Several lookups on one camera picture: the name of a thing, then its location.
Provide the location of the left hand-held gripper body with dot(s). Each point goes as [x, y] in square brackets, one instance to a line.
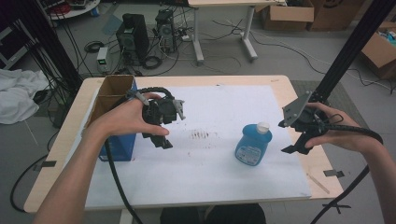
[165, 110]

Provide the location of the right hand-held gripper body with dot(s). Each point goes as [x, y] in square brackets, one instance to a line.
[306, 119]

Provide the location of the blue cardboard box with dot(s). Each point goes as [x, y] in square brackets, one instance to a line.
[120, 147]

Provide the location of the blue bottle with white cap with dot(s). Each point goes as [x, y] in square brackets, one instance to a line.
[253, 144]

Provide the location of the person's right hand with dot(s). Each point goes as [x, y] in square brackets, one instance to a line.
[342, 135]

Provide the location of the person's left hand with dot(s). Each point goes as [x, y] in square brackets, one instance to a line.
[124, 119]

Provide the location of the wooden table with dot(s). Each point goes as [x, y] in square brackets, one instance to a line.
[317, 161]

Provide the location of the thin wooden stick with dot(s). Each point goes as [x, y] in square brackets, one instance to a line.
[318, 183]

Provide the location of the black tape strip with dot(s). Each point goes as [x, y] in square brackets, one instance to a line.
[46, 164]
[333, 173]

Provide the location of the grey floor mat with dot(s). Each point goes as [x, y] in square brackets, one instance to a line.
[345, 102]

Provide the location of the white power strip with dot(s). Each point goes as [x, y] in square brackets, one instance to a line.
[186, 38]

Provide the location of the large black computer tower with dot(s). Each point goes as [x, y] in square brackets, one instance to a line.
[135, 35]

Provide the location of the white power supply unit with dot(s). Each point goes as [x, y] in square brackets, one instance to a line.
[102, 59]

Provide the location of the white-legged desk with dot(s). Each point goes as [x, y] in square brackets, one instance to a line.
[199, 37]

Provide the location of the small open computer tower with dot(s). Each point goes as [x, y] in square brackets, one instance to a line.
[165, 29]

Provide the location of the person's legs in dark pants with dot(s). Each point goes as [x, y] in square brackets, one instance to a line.
[214, 214]

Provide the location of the brown cardboard box with contents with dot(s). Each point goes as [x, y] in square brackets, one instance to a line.
[378, 53]

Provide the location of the open brown cardboard box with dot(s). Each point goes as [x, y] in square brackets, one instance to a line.
[289, 17]

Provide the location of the tall brown cardboard box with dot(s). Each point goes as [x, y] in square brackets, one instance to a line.
[336, 14]

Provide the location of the round white table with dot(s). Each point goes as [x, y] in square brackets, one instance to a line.
[77, 11]

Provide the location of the white cloth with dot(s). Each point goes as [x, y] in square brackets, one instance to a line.
[18, 93]

